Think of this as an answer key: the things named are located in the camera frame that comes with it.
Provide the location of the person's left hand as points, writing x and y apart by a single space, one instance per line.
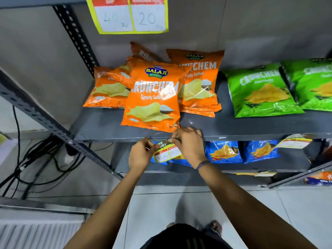
140 156

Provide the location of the yellow-edged shelf price tag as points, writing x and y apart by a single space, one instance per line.
294 141

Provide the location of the black wristband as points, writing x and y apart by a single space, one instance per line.
202 164

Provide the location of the grey metal shelving rack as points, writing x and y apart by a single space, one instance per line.
109 124

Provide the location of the large yellow double price tag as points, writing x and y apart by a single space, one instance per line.
128 14

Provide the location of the person's right foot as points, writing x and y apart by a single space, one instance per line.
214 226

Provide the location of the person's right forearm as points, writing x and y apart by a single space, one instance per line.
246 207

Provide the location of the small yellow-edged price tag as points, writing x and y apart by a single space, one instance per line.
167 152

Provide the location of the person's left forearm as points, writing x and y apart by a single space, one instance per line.
109 210

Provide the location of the person's left thumb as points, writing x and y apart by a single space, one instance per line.
153 148

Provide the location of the person's left foot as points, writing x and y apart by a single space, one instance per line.
170 225

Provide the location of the green chip packet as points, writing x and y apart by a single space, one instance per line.
259 93
311 82

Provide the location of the orange and blue snack packet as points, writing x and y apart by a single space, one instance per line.
319 178

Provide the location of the flat yellow shelf label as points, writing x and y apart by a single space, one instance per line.
256 174

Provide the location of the blue chip packet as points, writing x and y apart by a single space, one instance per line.
181 161
224 152
260 151

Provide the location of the person's right thumb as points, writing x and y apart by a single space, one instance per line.
175 139

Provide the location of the person's black shorts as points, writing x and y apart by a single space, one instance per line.
181 239

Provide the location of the person's foot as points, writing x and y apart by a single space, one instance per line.
214 226
170 225

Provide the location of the person's right hand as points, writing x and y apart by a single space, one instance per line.
190 147

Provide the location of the large orange chip packet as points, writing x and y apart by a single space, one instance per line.
153 98

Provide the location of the white ribbed panel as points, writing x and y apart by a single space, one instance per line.
39 234

